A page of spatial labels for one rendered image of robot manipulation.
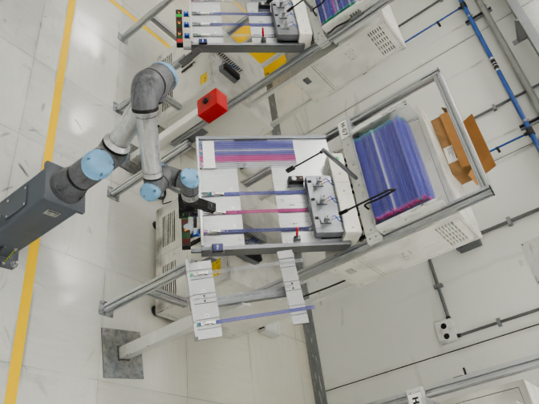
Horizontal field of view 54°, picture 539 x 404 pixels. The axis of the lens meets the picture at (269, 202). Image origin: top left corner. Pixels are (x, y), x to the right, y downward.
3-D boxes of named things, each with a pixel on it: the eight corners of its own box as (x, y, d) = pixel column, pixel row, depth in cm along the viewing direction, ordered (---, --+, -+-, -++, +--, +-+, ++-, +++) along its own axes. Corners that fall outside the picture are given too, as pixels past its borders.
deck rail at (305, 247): (201, 256, 248) (201, 250, 243) (200, 253, 249) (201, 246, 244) (348, 250, 259) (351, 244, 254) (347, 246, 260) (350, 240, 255)
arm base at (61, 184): (48, 195, 207) (63, 185, 203) (50, 164, 215) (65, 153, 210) (81, 208, 218) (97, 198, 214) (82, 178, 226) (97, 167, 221)
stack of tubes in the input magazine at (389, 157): (374, 220, 246) (428, 195, 234) (352, 138, 275) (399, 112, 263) (387, 230, 255) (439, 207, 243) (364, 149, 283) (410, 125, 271)
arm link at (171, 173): (147, 169, 210) (173, 178, 209) (160, 158, 219) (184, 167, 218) (145, 186, 214) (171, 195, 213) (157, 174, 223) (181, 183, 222)
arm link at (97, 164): (62, 170, 205) (84, 154, 199) (81, 156, 217) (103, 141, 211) (83, 194, 208) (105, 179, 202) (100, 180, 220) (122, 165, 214)
